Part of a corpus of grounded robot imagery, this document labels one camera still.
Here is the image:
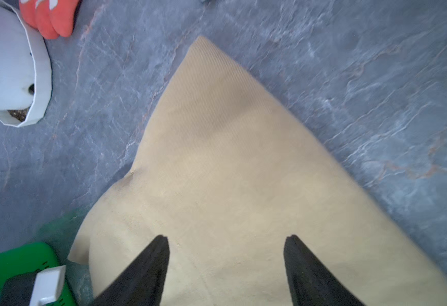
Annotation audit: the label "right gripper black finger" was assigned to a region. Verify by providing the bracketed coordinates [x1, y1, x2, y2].
[283, 235, 363, 305]

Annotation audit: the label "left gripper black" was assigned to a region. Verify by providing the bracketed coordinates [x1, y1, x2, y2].
[0, 235, 170, 306]

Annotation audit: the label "tan pants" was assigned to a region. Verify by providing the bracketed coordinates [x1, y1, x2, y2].
[69, 36, 447, 305]

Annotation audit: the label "green plastic basket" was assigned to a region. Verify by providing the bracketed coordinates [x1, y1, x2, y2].
[0, 242, 76, 305]

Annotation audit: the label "large potted plant white pot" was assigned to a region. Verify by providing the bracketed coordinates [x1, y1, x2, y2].
[0, 1, 52, 128]

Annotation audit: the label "orange white work gloves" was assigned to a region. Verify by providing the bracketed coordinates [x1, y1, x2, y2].
[18, 0, 82, 40]

